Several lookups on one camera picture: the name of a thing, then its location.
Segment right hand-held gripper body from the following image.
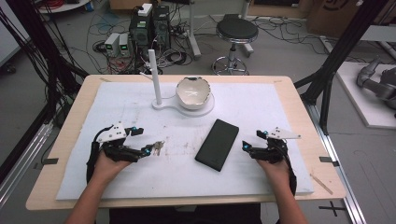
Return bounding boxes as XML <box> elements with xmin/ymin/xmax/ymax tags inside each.
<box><xmin>254</xmin><ymin>126</ymin><xmax>303</xmax><ymax>165</ymax></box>

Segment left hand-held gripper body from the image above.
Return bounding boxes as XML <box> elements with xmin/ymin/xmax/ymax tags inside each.
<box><xmin>92</xmin><ymin>121</ymin><xmax>142</xmax><ymax>163</ymax></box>

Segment silver keys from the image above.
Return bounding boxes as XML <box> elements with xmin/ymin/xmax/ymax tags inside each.
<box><xmin>150</xmin><ymin>140</ymin><xmax>166</xmax><ymax>157</ymax></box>

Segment person's right hand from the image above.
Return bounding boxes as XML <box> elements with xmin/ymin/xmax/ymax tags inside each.
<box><xmin>256</xmin><ymin>156</ymin><xmax>292</xmax><ymax>189</ymax></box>

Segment person's left hand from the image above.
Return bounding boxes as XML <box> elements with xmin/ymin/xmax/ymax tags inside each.
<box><xmin>92</xmin><ymin>149</ymin><xmax>134</xmax><ymax>185</ymax></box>

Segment light wooden table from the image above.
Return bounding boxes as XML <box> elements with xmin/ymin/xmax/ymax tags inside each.
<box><xmin>25</xmin><ymin>74</ymin><xmax>347</xmax><ymax>212</ymax></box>

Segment white foam mat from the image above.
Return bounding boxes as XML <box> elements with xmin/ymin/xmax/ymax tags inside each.
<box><xmin>55</xmin><ymin>81</ymin><xmax>315</xmax><ymax>201</ymax></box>

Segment black tape strip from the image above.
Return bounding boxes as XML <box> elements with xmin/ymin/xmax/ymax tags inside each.
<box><xmin>33</xmin><ymin>157</ymin><xmax>60</xmax><ymax>171</ymax></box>
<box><xmin>318</xmin><ymin>156</ymin><xmax>341</xmax><ymax>168</ymax></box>

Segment thin wooden stick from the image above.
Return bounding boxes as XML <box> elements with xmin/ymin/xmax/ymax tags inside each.
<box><xmin>309</xmin><ymin>173</ymin><xmax>334</xmax><ymax>196</ymax></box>

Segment white ceramic bowl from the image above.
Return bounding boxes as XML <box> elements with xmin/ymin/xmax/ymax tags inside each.
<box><xmin>175</xmin><ymin>76</ymin><xmax>212</xmax><ymax>111</ymax></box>

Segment person's dark clothing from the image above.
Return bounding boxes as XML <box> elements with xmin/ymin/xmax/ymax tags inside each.
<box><xmin>108</xmin><ymin>203</ymin><xmax>263</xmax><ymax>224</ymax></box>

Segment grey power supply unit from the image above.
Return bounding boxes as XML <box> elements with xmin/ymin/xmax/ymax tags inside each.
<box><xmin>104</xmin><ymin>32</ymin><xmax>121</xmax><ymax>58</ymax></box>
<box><xmin>118</xmin><ymin>32</ymin><xmax>133</xmax><ymax>58</ymax></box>

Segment white platform board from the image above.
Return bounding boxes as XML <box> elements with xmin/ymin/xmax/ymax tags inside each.
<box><xmin>335</xmin><ymin>61</ymin><xmax>396</xmax><ymax>131</ymax></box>

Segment black computer tower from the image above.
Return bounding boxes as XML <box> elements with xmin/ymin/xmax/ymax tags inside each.
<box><xmin>128</xmin><ymin>7</ymin><xmax>154</xmax><ymax>53</ymax></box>
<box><xmin>151</xmin><ymin>4</ymin><xmax>172</xmax><ymax>50</ymax></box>

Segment black round stool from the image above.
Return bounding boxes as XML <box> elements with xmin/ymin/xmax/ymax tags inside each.
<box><xmin>211</xmin><ymin>13</ymin><xmax>260</xmax><ymax>77</ymax></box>

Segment grey metal stand leg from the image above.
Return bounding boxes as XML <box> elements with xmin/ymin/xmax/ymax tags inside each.
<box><xmin>186</xmin><ymin>0</ymin><xmax>203</xmax><ymax>61</ymax></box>

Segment white box on tower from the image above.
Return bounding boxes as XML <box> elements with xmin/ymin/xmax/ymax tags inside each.
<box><xmin>137</xmin><ymin>3</ymin><xmax>154</xmax><ymax>18</ymax></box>

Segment brown cardboard box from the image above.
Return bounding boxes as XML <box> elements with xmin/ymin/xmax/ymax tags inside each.
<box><xmin>305</xmin><ymin>0</ymin><xmax>387</xmax><ymax>39</ymax></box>

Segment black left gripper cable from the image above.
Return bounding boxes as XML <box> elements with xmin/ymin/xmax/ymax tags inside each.
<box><xmin>85</xmin><ymin>125</ymin><xmax>114</xmax><ymax>184</ymax></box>

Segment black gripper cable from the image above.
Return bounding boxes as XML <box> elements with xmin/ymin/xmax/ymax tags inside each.
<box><xmin>279</xmin><ymin>144</ymin><xmax>298</xmax><ymax>197</ymax></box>
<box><xmin>85</xmin><ymin>125</ymin><xmax>114</xmax><ymax>184</ymax></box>

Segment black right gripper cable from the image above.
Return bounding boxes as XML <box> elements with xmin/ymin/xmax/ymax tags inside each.
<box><xmin>279</xmin><ymin>144</ymin><xmax>298</xmax><ymax>197</ymax></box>

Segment white stand with post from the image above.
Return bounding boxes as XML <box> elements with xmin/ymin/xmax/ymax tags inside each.
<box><xmin>147</xmin><ymin>49</ymin><xmax>216</xmax><ymax>119</ymax></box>

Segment aluminium rail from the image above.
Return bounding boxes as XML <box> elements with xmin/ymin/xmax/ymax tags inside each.
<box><xmin>0</xmin><ymin>121</ymin><xmax>54</xmax><ymax>209</ymax></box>
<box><xmin>305</xmin><ymin>102</ymin><xmax>368</xmax><ymax>224</ymax></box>

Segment tangle of floor cables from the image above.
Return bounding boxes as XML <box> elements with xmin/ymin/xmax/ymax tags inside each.
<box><xmin>87</xmin><ymin>6</ymin><xmax>225</xmax><ymax>76</ymax></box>

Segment black frame with cables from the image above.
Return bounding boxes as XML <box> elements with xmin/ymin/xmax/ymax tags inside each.
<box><xmin>0</xmin><ymin>0</ymin><xmax>91</xmax><ymax>185</ymax></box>

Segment black metal frame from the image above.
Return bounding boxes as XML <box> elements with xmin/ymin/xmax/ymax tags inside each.
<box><xmin>293</xmin><ymin>0</ymin><xmax>390</xmax><ymax>135</ymax></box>

